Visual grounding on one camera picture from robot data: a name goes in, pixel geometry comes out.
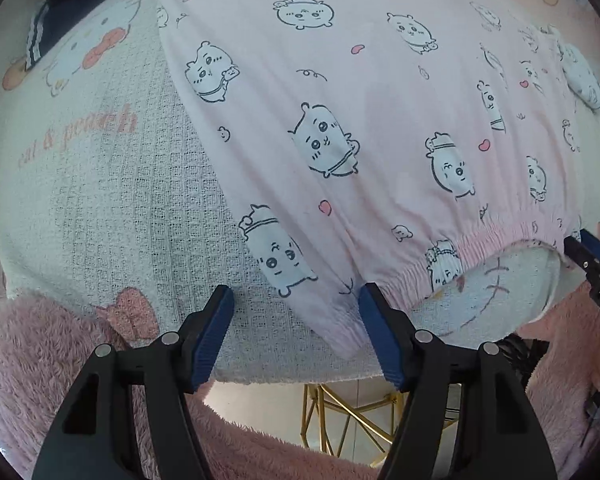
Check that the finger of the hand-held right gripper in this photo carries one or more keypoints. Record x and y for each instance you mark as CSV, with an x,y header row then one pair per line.
x,y
582,256
597,246

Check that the white printed folded garment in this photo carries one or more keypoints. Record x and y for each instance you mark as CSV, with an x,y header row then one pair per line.
x,y
585,77

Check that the pink white cat printed blanket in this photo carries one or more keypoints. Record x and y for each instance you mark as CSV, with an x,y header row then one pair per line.
x,y
130,200

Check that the black white striped shorts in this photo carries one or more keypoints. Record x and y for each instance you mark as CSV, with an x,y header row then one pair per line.
x,y
75,10

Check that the pink bear printed pants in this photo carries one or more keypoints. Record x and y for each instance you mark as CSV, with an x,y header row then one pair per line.
x,y
380,135

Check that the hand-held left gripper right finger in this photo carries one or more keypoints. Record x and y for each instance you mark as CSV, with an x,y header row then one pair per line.
x,y
380,345

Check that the pink fleece clothing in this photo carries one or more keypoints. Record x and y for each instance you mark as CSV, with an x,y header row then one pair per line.
x,y
30,360

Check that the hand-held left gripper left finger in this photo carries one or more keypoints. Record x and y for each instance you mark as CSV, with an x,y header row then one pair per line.
x,y
212,340

